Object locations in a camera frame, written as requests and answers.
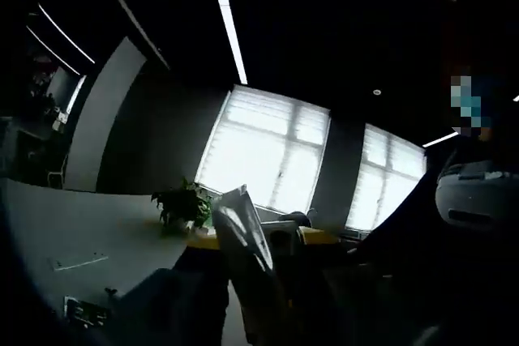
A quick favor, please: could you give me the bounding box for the potted green plant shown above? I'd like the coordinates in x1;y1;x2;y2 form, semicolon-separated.
151;177;215;237

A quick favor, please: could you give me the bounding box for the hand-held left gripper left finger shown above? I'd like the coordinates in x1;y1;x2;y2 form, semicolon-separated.
101;236;248;346

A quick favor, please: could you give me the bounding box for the long ceiling light strip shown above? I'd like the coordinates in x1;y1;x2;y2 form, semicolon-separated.
205;0;249;86

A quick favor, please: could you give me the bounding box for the white worn chest device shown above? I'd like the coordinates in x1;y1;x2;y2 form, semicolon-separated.
434;159;519;226

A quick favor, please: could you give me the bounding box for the white skincare tube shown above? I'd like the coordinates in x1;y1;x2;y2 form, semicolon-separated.
212;183;281;282

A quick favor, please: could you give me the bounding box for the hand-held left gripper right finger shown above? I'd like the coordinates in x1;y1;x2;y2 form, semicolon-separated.
259;227;431;346

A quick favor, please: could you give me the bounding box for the window with white blinds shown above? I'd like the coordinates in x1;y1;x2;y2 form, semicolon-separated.
194;83;332;216
344;122;427;233

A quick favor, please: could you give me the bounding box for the person's dark shirt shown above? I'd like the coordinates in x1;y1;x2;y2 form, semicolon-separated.
348;135;519;346

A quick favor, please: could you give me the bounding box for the curved ceiling light strip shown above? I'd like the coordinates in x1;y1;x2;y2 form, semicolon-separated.
26;24;82;76
37;2;97;65

